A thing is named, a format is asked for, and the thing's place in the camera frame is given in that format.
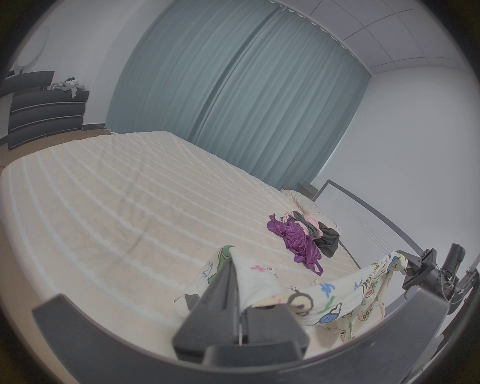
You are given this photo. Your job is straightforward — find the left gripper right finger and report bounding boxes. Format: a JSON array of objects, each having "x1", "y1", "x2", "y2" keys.
[{"x1": 241, "y1": 304, "x2": 310, "y2": 355}]

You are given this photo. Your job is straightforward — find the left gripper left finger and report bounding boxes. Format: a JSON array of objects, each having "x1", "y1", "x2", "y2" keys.
[{"x1": 172, "y1": 257, "x2": 241, "y2": 361}]

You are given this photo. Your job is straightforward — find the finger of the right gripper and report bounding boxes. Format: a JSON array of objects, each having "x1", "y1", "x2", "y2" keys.
[{"x1": 396, "y1": 250, "x2": 424, "y2": 268}]

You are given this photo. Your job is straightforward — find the white printed pyjama top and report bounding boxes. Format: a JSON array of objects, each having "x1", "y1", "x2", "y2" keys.
[{"x1": 174, "y1": 244, "x2": 409, "y2": 342}]

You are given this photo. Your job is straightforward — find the bed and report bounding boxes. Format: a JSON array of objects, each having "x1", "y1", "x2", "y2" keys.
[{"x1": 0, "y1": 130, "x2": 430, "y2": 361}]

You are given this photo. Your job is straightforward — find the pile of clothes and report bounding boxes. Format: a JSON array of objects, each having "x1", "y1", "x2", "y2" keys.
[{"x1": 50, "y1": 77, "x2": 85, "y2": 99}]

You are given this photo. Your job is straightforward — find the black garment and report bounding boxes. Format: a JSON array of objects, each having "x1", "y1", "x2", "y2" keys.
[{"x1": 313, "y1": 224, "x2": 340, "y2": 259}]

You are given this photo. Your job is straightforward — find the purple satin garment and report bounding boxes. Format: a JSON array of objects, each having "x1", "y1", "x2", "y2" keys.
[{"x1": 267, "y1": 215, "x2": 324, "y2": 275}]

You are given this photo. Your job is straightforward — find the pink and grey garment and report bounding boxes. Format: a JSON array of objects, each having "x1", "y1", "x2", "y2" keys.
[{"x1": 283, "y1": 211, "x2": 323, "y2": 241}]

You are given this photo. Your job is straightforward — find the pale pink pillow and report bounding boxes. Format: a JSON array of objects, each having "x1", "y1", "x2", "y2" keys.
[{"x1": 281, "y1": 189, "x2": 324, "y2": 223}]

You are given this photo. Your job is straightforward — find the grey bedside table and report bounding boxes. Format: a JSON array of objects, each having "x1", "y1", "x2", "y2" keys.
[{"x1": 281, "y1": 182, "x2": 319, "y2": 200}]

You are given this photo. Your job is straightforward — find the blue-green curtain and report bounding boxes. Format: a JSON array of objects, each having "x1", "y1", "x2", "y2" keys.
[
  {"x1": 187, "y1": 4, "x2": 373, "y2": 189},
  {"x1": 105, "y1": 0, "x2": 283, "y2": 144}
]

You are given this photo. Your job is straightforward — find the dark grey chest of drawers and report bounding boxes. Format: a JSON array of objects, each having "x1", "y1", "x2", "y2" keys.
[{"x1": 0, "y1": 70, "x2": 91, "y2": 151}]

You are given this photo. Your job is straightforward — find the round mirror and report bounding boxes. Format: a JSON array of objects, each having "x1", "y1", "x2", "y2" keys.
[{"x1": 15, "y1": 28, "x2": 50, "y2": 75}]

